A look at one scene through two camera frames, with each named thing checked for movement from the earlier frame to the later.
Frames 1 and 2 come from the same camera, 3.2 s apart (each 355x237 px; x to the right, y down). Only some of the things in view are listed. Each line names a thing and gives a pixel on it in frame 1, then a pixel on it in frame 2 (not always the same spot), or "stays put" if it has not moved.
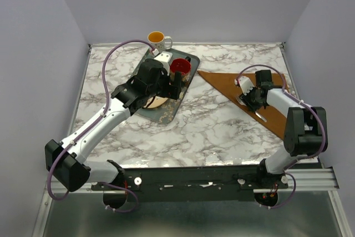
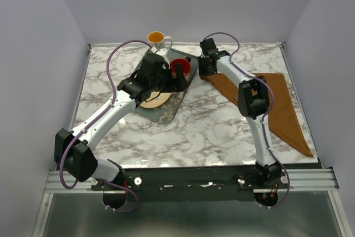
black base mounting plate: [189, 184] stays put
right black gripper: [246, 99] -> [202, 73]
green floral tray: [167, 112] stays put
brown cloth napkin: [227, 82] stays put
